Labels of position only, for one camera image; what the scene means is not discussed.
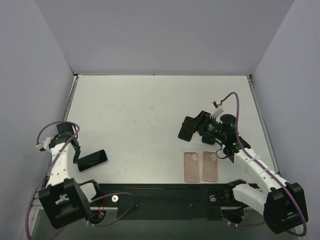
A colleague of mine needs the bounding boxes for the pink phone case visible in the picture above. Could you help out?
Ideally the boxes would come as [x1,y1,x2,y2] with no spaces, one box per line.
[202,151,219,182]

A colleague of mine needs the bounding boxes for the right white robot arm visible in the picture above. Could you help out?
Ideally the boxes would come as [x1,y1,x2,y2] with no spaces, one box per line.
[178,111,309,234]

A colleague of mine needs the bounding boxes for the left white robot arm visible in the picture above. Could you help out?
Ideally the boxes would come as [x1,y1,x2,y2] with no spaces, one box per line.
[36,121,103,230]

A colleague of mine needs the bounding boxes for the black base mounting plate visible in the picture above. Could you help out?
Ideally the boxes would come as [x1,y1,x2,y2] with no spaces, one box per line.
[91,183,248,221]

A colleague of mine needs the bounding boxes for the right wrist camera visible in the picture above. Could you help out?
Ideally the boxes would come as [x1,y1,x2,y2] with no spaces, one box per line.
[210,101,224,119]

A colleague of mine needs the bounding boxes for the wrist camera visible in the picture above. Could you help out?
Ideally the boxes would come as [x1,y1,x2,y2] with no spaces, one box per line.
[210,101,224,119]
[36,137,52,152]

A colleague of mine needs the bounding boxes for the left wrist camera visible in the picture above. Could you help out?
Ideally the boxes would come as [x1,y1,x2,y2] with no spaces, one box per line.
[36,137,52,152]

